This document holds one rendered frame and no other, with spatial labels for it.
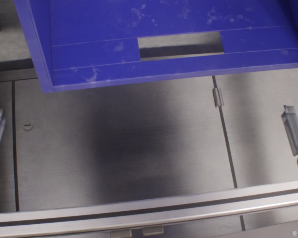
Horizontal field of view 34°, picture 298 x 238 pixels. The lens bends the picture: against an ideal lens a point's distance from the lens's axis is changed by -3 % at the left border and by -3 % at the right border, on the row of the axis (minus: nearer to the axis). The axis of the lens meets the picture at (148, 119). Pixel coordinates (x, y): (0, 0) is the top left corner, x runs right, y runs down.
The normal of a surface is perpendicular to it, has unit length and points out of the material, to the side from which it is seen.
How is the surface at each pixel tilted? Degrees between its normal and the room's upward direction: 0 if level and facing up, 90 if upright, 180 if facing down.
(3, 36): 0
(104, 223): 90
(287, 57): 90
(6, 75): 90
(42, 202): 90
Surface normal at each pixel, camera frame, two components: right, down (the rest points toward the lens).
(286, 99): 0.07, -0.40
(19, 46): 0.13, 0.91
